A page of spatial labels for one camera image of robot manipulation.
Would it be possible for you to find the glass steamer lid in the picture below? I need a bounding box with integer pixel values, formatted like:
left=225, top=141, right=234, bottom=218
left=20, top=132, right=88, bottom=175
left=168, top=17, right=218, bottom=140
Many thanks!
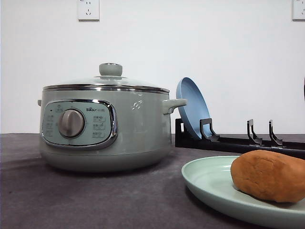
left=42, top=62, right=170, bottom=93

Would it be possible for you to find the green plate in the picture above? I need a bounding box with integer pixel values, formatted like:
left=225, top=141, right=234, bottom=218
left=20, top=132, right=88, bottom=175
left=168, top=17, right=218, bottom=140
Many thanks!
left=182, top=156, right=305, bottom=229

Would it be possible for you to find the brown potato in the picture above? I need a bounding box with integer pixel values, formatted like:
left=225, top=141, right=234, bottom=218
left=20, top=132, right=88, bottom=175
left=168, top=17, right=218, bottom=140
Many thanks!
left=231, top=150, right=305, bottom=203

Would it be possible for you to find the blue plate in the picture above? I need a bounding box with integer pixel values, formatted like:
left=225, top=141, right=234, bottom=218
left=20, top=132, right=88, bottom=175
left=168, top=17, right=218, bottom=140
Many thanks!
left=176, top=77, right=212, bottom=139

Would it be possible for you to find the green electric steamer pot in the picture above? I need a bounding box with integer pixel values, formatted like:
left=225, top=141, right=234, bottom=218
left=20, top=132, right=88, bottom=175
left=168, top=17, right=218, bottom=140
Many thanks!
left=38, top=91, right=187, bottom=171

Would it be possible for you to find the black plate rack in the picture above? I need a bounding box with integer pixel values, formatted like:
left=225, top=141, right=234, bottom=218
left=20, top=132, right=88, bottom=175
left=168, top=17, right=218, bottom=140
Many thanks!
left=175, top=118, right=305, bottom=158

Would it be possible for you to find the left white wall socket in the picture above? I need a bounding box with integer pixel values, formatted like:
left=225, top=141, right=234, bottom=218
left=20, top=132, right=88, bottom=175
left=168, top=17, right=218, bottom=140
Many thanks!
left=78, top=0, right=100, bottom=21

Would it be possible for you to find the white wall socket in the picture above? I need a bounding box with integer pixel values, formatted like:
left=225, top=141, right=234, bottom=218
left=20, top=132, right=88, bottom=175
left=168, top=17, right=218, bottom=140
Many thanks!
left=290, top=0, right=305, bottom=23
left=78, top=0, right=100, bottom=21

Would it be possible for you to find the right white wall socket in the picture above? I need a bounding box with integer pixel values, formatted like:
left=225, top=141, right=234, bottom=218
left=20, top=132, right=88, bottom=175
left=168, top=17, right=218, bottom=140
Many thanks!
left=290, top=0, right=305, bottom=23

